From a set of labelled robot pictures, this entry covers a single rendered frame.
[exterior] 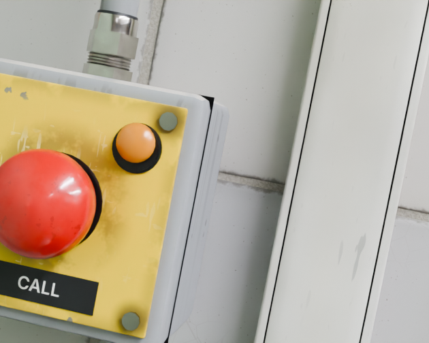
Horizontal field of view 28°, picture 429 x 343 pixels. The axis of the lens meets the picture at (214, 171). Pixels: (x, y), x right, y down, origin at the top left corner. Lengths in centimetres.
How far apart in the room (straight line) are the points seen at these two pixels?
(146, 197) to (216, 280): 8
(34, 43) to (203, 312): 15
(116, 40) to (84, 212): 8
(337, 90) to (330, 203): 5
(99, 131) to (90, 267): 5
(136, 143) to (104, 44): 6
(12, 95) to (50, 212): 6
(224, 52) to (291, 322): 12
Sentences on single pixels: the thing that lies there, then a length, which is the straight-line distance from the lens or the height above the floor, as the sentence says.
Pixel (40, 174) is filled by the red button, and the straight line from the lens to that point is 30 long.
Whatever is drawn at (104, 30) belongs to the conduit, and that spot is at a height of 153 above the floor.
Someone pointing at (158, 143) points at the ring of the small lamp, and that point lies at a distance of 32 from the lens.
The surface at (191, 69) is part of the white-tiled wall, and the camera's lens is 39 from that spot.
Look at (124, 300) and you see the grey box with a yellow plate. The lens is 33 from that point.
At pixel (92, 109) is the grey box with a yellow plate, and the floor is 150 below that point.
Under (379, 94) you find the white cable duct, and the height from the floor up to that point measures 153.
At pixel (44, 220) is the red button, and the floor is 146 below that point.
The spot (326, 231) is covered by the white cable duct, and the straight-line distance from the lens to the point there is 37.
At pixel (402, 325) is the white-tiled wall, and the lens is 39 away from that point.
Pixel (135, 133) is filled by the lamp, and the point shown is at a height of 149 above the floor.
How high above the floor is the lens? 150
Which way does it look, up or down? 3 degrees down
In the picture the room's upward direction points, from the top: 11 degrees clockwise
